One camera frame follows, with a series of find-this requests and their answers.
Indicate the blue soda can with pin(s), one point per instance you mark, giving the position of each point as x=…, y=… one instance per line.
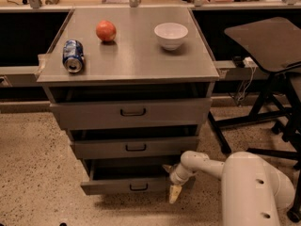
x=73, y=56

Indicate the red apple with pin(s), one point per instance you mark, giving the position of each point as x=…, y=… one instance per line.
x=106, y=31

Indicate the black side table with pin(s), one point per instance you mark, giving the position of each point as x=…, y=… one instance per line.
x=274, y=45

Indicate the grey top drawer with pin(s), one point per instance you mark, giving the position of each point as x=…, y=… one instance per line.
x=131, y=114

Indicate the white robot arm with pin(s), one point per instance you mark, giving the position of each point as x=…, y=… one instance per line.
x=252, y=190

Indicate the grey bottom drawer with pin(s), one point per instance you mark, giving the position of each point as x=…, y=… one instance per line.
x=107, y=177

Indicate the white bowl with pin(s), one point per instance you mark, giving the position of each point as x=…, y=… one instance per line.
x=170, y=35

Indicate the grey drawer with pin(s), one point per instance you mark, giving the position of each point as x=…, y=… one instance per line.
x=107, y=177
x=134, y=147
x=131, y=114

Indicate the white power adapter with cables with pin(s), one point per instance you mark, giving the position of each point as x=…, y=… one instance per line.
x=246, y=79

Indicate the grey drawer cabinet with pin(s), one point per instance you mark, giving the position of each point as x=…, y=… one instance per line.
x=132, y=67

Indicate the grey middle drawer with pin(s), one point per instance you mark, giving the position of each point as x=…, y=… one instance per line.
x=134, y=147

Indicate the black office chair base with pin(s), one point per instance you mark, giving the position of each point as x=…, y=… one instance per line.
x=280, y=138

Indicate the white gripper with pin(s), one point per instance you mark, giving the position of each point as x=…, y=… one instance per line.
x=178, y=175

